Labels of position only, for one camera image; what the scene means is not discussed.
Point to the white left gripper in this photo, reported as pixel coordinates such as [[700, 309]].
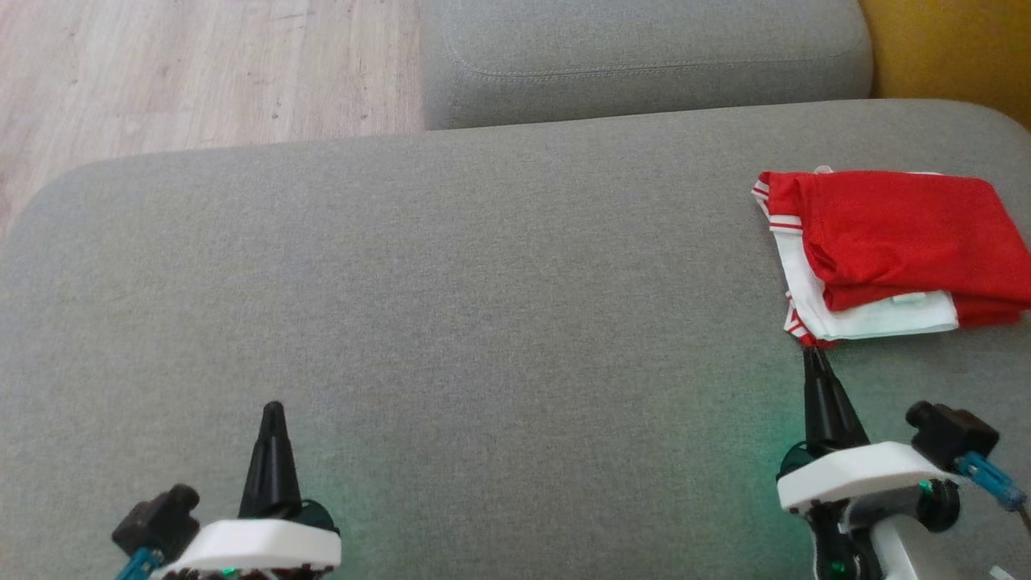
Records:
[[258, 548]]

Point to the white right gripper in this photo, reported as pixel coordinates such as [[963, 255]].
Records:
[[862, 475]]

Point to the red Bulls 23 jersey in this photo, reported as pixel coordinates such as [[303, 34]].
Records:
[[902, 234]]

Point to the red shorts with white trim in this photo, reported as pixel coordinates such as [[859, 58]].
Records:
[[999, 314]]

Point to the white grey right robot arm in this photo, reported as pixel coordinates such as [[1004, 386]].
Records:
[[890, 556]]

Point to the yellow sofa backrest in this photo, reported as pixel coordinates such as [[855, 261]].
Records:
[[950, 48]]

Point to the small grey sofa cushion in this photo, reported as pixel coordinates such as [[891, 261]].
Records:
[[644, 56]]

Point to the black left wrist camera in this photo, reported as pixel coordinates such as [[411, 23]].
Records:
[[157, 519]]

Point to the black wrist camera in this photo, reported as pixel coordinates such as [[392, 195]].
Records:
[[950, 435], [157, 519]]

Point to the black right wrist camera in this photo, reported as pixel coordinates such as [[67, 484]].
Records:
[[950, 435]]

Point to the blue left camera connector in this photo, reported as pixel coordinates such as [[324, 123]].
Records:
[[137, 564]]

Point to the blue camera connector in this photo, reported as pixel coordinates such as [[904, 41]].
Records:
[[137, 564], [991, 479]]

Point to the blue right camera connector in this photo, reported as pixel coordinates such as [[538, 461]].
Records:
[[991, 479]]

